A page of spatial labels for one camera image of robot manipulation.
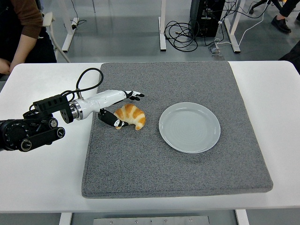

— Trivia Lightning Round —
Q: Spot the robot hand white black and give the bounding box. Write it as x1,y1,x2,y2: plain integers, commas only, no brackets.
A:
81,90,145,129

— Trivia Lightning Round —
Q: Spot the croissant bread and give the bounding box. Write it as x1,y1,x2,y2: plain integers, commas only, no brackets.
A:
114,103,146,130

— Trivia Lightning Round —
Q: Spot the light grey round plate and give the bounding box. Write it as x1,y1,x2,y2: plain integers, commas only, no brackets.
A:
159,102,222,154

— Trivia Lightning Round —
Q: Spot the grey metal plate with screws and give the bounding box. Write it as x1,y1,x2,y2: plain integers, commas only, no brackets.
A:
93,216,210,225

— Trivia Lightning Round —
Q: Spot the white desk leg with foot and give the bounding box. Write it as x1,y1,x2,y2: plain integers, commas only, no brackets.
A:
61,0,80,53
224,0,242,54
158,0,167,52

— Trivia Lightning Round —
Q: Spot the grey fabric mat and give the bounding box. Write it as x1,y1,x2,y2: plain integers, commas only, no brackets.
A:
82,61,274,199

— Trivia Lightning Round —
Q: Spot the person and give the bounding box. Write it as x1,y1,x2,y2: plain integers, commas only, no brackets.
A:
0,0,58,75

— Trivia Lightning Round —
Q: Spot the grey floor outlet box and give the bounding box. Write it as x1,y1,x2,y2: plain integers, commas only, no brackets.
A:
208,45,223,56

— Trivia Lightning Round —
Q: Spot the white table leg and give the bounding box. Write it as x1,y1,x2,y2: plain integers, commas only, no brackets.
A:
58,212,73,225
235,210,250,225

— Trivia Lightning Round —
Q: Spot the black computer tower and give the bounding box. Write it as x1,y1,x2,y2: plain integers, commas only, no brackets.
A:
189,0,225,38

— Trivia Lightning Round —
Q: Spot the black office chair base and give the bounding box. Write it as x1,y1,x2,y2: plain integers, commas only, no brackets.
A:
248,0,284,15

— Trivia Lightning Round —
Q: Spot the person's leg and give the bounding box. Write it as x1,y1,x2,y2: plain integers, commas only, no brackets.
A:
271,0,300,33

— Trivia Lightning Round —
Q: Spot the black fabric object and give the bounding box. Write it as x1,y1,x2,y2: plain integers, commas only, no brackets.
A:
278,44,300,62

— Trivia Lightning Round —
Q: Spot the thin black cable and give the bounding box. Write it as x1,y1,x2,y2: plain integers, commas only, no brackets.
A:
70,0,87,30

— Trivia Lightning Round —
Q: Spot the coiled black cable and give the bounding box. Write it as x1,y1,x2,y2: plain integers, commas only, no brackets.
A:
164,20,200,53

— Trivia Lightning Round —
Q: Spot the white cable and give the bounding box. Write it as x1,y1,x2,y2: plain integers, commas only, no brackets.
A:
214,0,270,49

